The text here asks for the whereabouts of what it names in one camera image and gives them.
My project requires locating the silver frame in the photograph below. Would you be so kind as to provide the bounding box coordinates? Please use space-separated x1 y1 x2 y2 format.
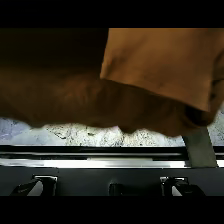
0 144 224 197

